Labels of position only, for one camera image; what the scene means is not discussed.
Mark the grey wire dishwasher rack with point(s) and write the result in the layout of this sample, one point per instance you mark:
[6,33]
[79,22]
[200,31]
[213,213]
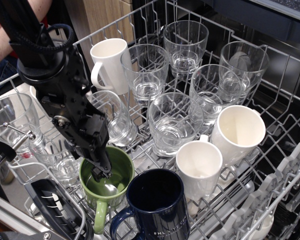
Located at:
[266,181]

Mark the person in red shirt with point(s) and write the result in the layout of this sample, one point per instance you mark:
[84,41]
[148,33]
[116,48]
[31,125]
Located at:
[8,58]

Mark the clear glass right middle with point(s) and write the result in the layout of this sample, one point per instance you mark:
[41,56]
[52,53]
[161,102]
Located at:
[214,87]

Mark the tilted clear glass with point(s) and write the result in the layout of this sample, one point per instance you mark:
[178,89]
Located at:
[121,129]

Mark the clear glass far left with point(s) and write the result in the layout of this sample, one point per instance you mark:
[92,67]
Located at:
[18,115]

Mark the small white mug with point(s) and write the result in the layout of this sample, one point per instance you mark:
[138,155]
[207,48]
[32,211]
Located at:
[199,165]

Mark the large white cup right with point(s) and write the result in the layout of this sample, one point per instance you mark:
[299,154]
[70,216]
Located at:
[237,131]

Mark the dark blue printed mug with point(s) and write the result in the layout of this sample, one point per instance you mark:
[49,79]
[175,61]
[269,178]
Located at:
[157,203]

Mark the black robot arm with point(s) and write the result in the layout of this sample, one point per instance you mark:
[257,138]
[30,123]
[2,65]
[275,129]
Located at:
[25,31]

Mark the black clamp with metal screw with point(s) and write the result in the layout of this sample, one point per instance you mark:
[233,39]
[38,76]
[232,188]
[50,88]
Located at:
[7,152]

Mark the black plastic rack handle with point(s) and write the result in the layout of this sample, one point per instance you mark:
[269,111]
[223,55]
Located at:
[58,210]

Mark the clear glass back right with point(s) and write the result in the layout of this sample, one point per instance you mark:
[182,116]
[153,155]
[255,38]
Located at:
[248,61]

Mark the clear glass back top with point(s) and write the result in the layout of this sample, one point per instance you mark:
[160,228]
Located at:
[185,41]

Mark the clear glass front left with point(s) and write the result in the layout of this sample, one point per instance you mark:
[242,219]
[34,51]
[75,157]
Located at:
[61,162]

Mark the tall white mug with handle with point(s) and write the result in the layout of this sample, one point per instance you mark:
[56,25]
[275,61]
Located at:
[110,58]

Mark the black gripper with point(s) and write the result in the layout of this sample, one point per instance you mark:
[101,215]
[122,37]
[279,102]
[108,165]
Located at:
[61,87]

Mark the clear glass centre back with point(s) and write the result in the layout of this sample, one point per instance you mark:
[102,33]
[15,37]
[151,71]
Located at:
[145,67]

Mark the green ceramic mug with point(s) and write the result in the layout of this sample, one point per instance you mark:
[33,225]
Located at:
[108,192]

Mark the white mug left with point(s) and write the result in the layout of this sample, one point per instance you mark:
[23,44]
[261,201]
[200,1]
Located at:
[32,91]

